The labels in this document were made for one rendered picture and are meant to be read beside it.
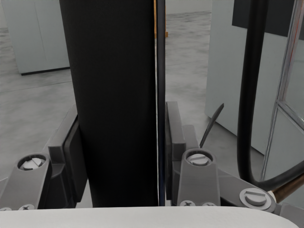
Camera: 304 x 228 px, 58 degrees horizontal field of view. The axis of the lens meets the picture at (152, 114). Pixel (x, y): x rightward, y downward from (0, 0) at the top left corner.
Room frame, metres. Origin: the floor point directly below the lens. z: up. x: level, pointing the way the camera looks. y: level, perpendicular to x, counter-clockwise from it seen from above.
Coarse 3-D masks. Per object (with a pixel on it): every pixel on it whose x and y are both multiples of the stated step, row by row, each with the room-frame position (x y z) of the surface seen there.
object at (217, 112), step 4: (220, 108) 0.40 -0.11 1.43; (216, 112) 0.41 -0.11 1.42; (212, 116) 0.45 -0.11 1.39; (216, 116) 0.39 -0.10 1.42; (212, 120) 0.40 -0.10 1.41; (208, 124) 0.46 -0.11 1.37; (212, 124) 0.38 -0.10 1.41; (208, 128) 0.39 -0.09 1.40; (208, 132) 0.37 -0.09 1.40; (204, 136) 0.38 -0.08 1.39; (204, 140) 0.36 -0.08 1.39; (200, 144) 0.37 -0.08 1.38
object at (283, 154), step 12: (276, 120) 1.35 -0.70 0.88; (288, 120) 1.23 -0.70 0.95; (276, 132) 1.32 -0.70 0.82; (288, 132) 1.20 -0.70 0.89; (300, 132) 1.10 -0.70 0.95; (276, 144) 1.29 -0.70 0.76; (288, 144) 1.18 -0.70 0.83; (300, 144) 1.08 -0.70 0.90; (276, 156) 1.27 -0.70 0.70; (288, 156) 1.15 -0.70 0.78; (300, 156) 1.06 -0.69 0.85; (276, 168) 1.24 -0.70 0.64; (288, 168) 1.13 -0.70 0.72; (264, 180) 1.35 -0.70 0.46; (300, 192) 0.99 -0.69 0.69; (300, 204) 0.96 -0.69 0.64
